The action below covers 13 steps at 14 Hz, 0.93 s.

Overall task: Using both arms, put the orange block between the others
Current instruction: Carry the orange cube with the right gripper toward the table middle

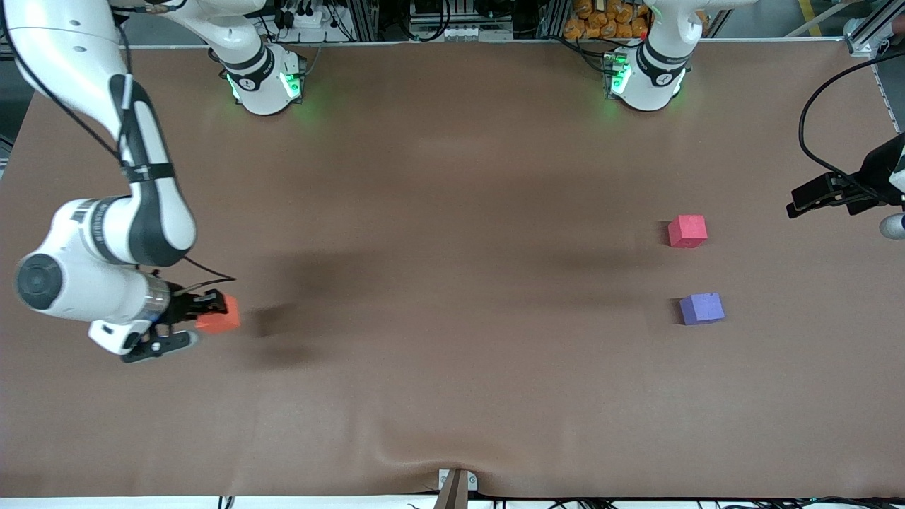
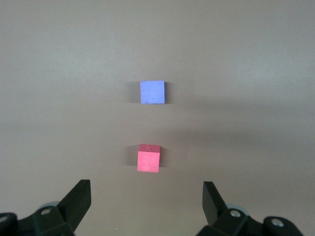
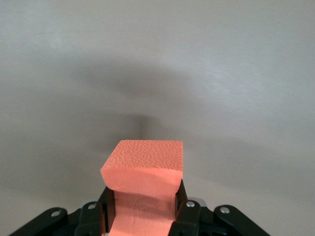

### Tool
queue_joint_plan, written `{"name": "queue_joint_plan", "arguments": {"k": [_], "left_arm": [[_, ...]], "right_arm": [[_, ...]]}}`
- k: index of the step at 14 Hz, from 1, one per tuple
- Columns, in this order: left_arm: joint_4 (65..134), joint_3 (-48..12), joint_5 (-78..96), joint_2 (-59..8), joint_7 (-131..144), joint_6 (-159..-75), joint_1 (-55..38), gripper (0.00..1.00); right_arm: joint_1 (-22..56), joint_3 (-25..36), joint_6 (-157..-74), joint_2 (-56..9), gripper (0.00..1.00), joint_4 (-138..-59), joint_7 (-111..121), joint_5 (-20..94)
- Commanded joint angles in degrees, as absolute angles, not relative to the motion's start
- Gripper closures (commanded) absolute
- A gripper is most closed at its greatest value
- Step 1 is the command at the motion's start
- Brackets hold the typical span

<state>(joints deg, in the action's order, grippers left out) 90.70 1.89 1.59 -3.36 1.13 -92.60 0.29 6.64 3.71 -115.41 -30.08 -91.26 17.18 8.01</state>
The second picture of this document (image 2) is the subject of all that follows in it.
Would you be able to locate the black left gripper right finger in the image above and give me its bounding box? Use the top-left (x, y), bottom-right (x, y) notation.
top-left (196, 181), bottom-right (302, 236)

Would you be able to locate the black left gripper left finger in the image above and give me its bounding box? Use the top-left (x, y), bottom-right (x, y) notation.
top-left (0, 179), bottom-right (92, 236)

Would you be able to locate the pink foam block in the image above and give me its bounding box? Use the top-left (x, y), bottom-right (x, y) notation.
top-left (136, 144), bottom-right (161, 174)

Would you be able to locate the purple foam block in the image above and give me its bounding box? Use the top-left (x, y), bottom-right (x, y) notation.
top-left (139, 80), bottom-right (166, 105)

